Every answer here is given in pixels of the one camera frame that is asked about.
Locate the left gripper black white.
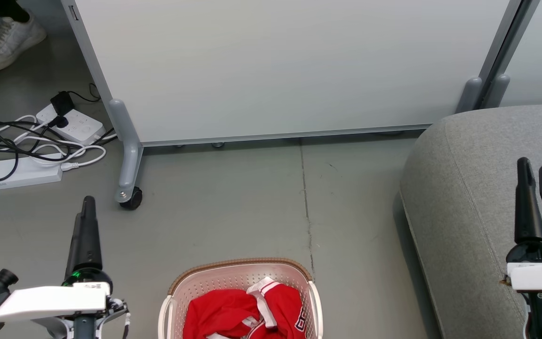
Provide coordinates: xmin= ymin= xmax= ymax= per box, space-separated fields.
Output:
xmin=0 ymin=196 xmax=112 ymax=325

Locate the narrow white partition panel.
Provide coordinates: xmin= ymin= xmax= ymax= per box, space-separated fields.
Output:
xmin=483 ymin=0 xmax=542 ymax=108

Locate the white flat power strip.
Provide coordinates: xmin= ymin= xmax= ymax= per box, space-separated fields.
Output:
xmin=0 ymin=153 xmax=64 ymax=190

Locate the grey fabric sofa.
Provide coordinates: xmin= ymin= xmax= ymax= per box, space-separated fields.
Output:
xmin=399 ymin=104 xmax=542 ymax=339

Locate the black power adapter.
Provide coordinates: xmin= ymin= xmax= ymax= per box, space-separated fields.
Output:
xmin=50 ymin=91 xmax=75 ymax=116

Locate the white sneaker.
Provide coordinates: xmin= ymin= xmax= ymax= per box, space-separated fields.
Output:
xmin=0 ymin=11 xmax=48 ymax=72

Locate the white power cable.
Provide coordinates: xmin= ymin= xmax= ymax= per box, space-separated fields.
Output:
xmin=0 ymin=114 xmax=107 ymax=182

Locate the white power strip with sockets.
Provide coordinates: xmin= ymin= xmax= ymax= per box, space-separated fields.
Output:
xmin=35 ymin=104 xmax=106 ymax=146

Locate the red garment with white trim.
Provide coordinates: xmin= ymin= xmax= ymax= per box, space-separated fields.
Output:
xmin=183 ymin=288 xmax=261 ymax=339

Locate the grey partition leg with caster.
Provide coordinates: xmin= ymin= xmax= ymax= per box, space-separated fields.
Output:
xmin=108 ymin=98 xmax=144 ymax=204

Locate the black caster wheel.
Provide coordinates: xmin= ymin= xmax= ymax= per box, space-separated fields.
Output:
xmin=120 ymin=187 xmax=143 ymax=210

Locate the large white partition panel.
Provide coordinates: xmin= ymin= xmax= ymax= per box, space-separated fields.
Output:
xmin=62 ymin=0 xmax=523 ymax=147

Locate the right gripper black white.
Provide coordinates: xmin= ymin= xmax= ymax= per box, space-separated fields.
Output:
xmin=506 ymin=158 xmax=542 ymax=292

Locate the thin black adapter cable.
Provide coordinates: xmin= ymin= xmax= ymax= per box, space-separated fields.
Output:
xmin=66 ymin=83 xmax=102 ymax=104

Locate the white perforated laundry basket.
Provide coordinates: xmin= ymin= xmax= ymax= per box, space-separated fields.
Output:
xmin=158 ymin=258 xmax=323 ymax=339

